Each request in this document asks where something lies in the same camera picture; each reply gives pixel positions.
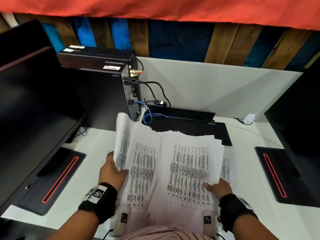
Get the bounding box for person's left hand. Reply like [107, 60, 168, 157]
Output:
[98, 151, 130, 191]

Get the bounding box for black desktop computer white labels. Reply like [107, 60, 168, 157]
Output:
[57, 45, 137, 71]

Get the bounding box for black left wrist strap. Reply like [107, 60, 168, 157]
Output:
[78, 182, 118, 225]

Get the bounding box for person's left forearm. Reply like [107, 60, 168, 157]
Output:
[46, 208, 100, 240]

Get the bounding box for black monitor base red stripe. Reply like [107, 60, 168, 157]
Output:
[255, 146, 320, 208]
[17, 147, 87, 216]

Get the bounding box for striped pink shirt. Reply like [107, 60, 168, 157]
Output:
[124, 225, 215, 240]

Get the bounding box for person's right hand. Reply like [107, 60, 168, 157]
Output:
[204, 178, 233, 201]

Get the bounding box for large black monitor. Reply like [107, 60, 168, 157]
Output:
[0, 18, 87, 209]

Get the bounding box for red fabric cloth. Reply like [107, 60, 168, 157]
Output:
[0, 0, 320, 31]

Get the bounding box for black laptop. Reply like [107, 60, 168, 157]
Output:
[141, 104, 233, 147]

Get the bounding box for black power cable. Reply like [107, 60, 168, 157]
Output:
[135, 57, 145, 74]

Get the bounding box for black right wrist strap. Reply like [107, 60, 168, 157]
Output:
[218, 193, 259, 233]

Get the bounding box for stack of printed paper sheets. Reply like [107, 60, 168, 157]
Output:
[113, 112, 237, 229]

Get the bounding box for person's right forearm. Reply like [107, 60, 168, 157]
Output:
[232, 214, 278, 240]

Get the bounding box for white desk partition panel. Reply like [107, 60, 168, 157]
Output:
[136, 56, 304, 123]

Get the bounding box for black cable with dongle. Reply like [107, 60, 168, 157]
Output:
[129, 79, 172, 108]

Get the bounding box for blue network cable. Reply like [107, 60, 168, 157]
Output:
[131, 98, 171, 124]

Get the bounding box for thin black monitor cable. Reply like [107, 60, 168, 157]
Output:
[74, 125, 88, 138]

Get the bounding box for black wrist strap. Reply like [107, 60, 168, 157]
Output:
[78, 182, 118, 225]
[218, 193, 259, 233]

